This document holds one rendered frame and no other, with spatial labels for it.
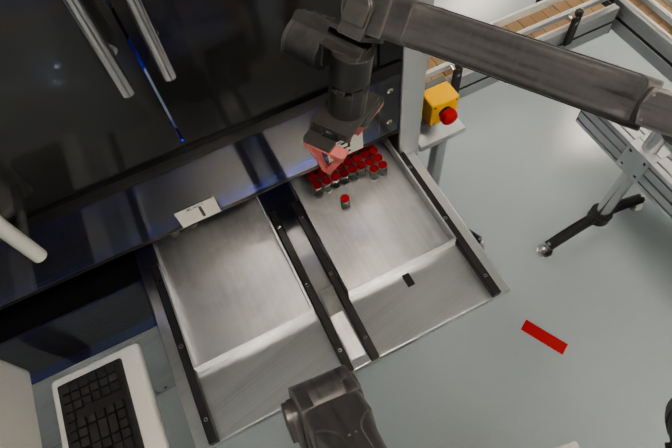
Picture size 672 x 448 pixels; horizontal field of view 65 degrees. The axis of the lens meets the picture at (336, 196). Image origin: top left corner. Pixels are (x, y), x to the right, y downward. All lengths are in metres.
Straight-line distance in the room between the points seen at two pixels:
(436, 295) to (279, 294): 0.33
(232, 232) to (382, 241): 0.34
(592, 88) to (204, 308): 0.87
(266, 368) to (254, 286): 0.18
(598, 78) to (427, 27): 0.20
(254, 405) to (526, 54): 0.80
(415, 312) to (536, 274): 1.12
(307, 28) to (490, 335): 1.55
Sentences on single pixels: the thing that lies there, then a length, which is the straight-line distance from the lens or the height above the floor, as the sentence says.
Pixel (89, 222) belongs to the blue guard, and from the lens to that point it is 1.07.
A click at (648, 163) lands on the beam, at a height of 0.54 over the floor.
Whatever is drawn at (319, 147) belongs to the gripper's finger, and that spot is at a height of 1.34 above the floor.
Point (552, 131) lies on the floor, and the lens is 2.57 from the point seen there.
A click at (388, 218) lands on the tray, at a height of 0.88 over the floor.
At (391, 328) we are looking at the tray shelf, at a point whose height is 0.88.
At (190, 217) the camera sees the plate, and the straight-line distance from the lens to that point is 1.14.
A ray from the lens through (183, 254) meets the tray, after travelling 1.26.
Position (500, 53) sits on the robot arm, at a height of 1.51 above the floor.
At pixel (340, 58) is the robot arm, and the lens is 0.71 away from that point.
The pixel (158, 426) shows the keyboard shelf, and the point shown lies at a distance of 1.25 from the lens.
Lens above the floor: 1.96
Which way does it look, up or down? 59 degrees down
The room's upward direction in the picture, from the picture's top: 8 degrees counter-clockwise
